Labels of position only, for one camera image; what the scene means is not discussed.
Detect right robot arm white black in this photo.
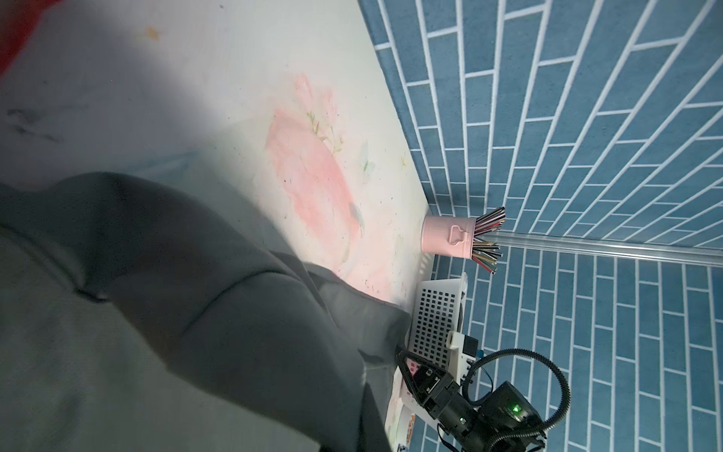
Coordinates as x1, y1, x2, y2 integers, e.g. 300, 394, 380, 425
395, 348, 572, 451

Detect red teddy bear t shirt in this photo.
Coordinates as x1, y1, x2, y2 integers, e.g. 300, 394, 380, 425
0, 0, 58, 75

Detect white perforated plastic basket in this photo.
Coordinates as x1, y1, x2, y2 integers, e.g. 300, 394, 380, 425
408, 256, 468, 369

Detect pink metal pencil cup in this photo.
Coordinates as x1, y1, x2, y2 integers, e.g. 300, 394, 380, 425
420, 216, 476, 259

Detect black corrugated right cable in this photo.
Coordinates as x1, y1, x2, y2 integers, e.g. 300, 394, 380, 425
459, 348, 572, 452

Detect aluminium corner post right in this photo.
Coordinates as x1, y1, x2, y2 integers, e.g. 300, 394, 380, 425
489, 232, 722, 267

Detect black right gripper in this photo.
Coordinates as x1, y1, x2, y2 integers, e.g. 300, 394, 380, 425
395, 347, 476, 438

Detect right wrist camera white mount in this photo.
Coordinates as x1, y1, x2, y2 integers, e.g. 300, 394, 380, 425
446, 331, 480, 383

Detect grey t shirt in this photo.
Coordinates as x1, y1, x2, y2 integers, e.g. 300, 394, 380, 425
1, 173, 410, 451

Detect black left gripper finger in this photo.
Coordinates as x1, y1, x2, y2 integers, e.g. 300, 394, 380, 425
356, 385, 392, 452

